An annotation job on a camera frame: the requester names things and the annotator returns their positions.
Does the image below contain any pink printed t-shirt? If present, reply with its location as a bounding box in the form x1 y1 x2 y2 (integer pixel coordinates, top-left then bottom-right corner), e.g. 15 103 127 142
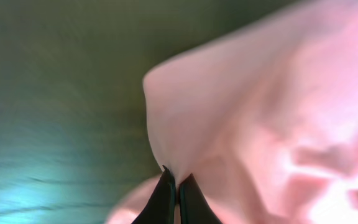
106 0 358 224

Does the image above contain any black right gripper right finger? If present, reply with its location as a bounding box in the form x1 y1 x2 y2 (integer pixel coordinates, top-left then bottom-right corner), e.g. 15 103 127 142
179 174 222 224

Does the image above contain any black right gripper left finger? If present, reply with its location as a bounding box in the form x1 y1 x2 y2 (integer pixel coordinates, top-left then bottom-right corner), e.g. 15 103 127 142
132 166 177 224

